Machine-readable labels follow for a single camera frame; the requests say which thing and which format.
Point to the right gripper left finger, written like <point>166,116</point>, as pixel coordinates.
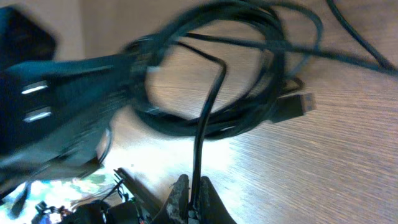
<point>175,208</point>

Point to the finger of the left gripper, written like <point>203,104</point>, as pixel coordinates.
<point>68,151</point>
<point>49,92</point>

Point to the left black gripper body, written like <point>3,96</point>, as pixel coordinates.
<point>24,39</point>

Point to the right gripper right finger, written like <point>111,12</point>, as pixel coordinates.
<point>210,207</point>

